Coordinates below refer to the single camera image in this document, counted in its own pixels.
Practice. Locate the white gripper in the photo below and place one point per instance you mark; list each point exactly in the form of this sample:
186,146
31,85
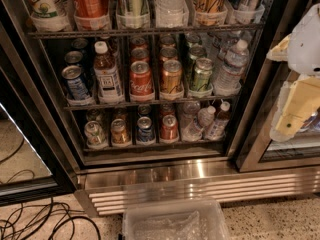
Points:
306,47

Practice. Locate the orange soda can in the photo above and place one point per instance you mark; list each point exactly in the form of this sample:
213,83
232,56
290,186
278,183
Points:
168,53
171,76

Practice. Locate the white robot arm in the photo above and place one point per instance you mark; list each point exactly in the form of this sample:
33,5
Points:
304,45

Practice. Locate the front green soda can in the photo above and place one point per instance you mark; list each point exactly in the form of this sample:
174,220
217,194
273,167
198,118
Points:
201,74

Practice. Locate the green soda can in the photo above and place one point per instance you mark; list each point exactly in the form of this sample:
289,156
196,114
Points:
201,74
194,53

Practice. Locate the right fridge glass door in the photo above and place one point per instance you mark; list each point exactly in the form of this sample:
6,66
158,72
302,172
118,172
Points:
258,151

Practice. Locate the bottom shelf tea bottle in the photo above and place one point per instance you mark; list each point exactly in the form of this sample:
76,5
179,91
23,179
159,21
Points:
215,130

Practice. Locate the bottom shelf water bottle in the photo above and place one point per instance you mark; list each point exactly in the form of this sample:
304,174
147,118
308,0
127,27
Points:
205,116

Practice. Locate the bottom shelf red can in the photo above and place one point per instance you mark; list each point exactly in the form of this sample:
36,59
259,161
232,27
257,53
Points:
169,127

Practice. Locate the red cola can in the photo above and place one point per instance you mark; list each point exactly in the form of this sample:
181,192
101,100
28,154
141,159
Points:
140,79
139,54

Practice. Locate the front red cola can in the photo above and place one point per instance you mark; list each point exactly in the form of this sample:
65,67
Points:
140,79

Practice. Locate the bottom shelf blue can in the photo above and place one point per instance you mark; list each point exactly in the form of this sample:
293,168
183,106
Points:
145,130

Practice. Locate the bottom shelf gold can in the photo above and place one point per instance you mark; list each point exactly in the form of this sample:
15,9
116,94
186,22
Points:
119,132

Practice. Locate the top shelf orange bottle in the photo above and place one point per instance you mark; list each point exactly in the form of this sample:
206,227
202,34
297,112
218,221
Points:
88,0

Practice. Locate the bottom shelf green white can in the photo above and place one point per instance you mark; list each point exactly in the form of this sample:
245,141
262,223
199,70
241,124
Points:
94,133

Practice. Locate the front blue soda can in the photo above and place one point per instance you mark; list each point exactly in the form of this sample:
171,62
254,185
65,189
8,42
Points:
75,82

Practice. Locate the blue soda can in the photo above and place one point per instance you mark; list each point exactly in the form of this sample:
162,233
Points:
74,58
75,82

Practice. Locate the steel fridge vent grille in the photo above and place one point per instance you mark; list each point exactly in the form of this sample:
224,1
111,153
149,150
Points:
110,191

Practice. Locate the open glass fridge door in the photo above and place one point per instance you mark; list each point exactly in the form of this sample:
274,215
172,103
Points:
34,149

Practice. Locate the front clear water bottle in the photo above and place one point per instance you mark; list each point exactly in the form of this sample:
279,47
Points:
234,64

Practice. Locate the iced tea bottle white cap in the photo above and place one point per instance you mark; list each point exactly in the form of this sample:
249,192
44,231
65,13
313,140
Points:
106,71

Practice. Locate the clear plastic bin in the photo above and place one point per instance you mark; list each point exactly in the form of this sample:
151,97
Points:
195,219

